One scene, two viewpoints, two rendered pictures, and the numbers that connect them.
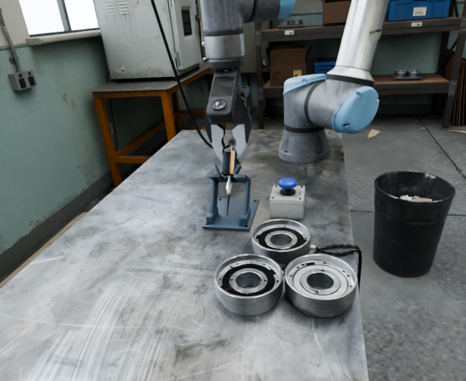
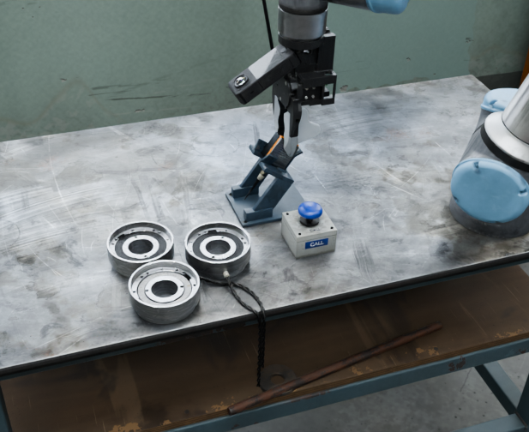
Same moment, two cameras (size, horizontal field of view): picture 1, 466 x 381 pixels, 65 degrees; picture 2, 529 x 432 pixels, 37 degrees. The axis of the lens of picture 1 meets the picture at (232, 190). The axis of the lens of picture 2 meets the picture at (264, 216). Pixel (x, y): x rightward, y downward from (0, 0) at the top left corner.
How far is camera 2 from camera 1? 1.00 m
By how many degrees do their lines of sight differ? 47
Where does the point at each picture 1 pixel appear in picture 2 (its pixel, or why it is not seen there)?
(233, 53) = (289, 33)
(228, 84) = (271, 63)
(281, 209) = (286, 232)
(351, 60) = (507, 114)
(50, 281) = (94, 149)
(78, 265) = (121, 152)
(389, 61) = not seen: outside the picture
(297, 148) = not seen: hidden behind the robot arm
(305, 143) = not seen: hidden behind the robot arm
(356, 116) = (470, 195)
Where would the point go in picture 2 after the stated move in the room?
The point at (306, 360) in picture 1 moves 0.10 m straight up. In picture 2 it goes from (83, 313) to (75, 261)
